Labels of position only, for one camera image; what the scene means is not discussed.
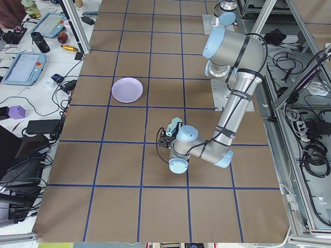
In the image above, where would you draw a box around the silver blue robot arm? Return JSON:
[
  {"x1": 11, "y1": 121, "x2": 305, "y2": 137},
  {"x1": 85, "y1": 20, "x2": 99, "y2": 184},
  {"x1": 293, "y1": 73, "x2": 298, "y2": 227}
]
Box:
[{"x1": 156, "y1": 1, "x2": 268, "y2": 174}]

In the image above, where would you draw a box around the upper blue teach pendant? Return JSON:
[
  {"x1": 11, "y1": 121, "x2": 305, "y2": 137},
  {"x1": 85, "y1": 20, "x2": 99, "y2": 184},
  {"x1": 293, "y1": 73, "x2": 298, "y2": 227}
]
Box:
[{"x1": 30, "y1": 12, "x2": 67, "y2": 38}]

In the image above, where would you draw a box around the blue teach pendant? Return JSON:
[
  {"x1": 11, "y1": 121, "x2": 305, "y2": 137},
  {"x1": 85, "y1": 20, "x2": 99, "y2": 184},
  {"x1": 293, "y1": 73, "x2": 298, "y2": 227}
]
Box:
[
  {"x1": 2, "y1": 52, "x2": 47, "y2": 86},
  {"x1": 30, "y1": 12, "x2": 67, "y2": 38}
]

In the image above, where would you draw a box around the black power adapter brick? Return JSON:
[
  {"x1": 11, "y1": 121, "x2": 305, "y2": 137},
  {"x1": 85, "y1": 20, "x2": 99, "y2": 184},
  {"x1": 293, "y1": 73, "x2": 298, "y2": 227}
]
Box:
[{"x1": 25, "y1": 119, "x2": 59, "y2": 135}]

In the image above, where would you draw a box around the mint green hexagonal cup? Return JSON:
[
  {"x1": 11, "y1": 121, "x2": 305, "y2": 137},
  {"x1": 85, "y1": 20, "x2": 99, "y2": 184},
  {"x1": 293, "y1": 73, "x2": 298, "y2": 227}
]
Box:
[{"x1": 165, "y1": 117, "x2": 183, "y2": 137}]

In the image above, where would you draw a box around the aluminium frame post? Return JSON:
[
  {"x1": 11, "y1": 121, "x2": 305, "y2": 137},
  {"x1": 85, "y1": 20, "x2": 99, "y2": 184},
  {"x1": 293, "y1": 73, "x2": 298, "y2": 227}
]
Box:
[{"x1": 59, "y1": 0, "x2": 91, "y2": 54}]

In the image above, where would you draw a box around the lavender round plate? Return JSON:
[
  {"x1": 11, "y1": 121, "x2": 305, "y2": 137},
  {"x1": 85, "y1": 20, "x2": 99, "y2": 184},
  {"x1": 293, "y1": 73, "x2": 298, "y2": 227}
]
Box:
[{"x1": 111, "y1": 77, "x2": 143, "y2": 103}]

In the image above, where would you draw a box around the brown paper table mat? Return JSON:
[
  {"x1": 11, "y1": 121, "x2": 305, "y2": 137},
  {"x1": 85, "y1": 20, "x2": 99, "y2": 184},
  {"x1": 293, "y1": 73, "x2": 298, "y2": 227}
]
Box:
[{"x1": 33, "y1": 1, "x2": 289, "y2": 243}]

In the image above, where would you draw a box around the black water bottle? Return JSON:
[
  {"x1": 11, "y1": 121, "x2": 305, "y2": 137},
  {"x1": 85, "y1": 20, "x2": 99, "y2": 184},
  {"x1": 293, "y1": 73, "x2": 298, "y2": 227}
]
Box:
[{"x1": 31, "y1": 32, "x2": 50, "y2": 53}]

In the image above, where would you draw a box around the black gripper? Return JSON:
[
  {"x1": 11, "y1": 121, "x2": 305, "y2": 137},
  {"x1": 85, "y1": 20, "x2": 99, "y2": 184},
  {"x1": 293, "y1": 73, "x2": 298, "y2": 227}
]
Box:
[{"x1": 158, "y1": 127, "x2": 174, "y2": 148}]

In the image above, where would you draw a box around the orange cylindrical tool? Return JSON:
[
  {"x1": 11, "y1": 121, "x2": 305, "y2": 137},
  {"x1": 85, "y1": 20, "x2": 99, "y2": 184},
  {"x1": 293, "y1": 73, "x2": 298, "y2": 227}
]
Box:
[{"x1": 61, "y1": 44, "x2": 79, "y2": 52}]

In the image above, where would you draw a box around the green glass bottle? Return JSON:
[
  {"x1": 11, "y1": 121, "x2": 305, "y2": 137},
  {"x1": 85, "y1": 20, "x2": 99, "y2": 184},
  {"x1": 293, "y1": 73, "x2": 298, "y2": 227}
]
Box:
[{"x1": 21, "y1": 0, "x2": 41, "y2": 19}]

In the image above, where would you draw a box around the red apple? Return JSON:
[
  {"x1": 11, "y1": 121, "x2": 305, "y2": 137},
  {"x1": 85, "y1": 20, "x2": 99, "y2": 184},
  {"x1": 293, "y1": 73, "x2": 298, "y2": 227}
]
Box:
[{"x1": 57, "y1": 32, "x2": 68, "y2": 44}]

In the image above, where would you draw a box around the purple hexagonal cup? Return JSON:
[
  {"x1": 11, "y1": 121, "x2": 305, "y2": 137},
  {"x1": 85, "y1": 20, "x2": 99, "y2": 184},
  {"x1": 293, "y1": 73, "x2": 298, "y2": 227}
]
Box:
[{"x1": 9, "y1": 105, "x2": 26, "y2": 119}]

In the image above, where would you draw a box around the lower blue teach pendant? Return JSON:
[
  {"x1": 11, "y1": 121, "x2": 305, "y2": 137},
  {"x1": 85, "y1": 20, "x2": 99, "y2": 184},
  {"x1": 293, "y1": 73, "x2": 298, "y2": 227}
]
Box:
[{"x1": 2, "y1": 52, "x2": 47, "y2": 86}]

